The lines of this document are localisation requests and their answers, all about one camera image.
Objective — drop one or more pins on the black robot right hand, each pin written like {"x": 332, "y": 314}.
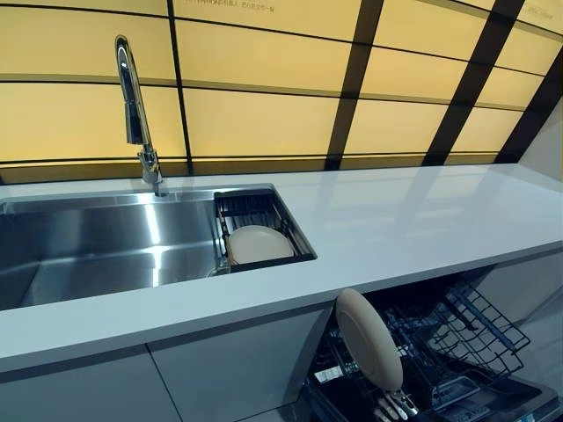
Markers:
{"x": 396, "y": 406}

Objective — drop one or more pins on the beige round ceramic plate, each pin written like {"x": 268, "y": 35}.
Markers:
{"x": 259, "y": 246}
{"x": 369, "y": 343}

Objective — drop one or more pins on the white cabinet door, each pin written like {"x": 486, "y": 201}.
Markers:
{"x": 75, "y": 391}
{"x": 237, "y": 373}

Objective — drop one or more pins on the black dish drying rack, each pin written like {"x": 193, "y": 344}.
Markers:
{"x": 246, "y": 211}

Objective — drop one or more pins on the stainless steel sink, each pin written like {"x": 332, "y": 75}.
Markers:
{"x": 110, "y": 246}

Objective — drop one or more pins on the chrome kitchen faucet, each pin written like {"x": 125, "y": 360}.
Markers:
{"x": 132, "y": 96}

